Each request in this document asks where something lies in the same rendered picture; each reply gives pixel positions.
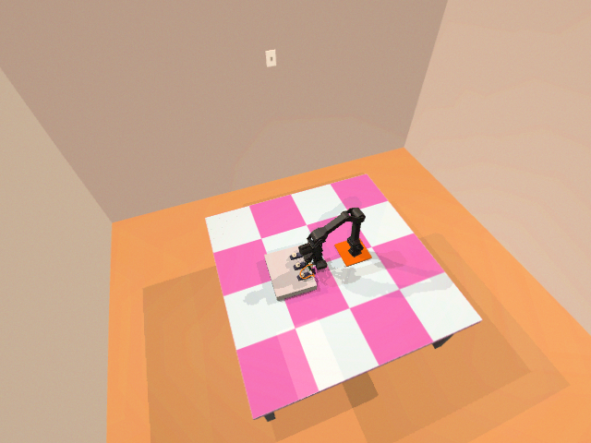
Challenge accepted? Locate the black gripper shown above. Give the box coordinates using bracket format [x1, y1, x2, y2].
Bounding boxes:
[312, 249, 327, 270]

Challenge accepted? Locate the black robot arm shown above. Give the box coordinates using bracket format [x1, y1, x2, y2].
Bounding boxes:
[298, 208, 366, 263]

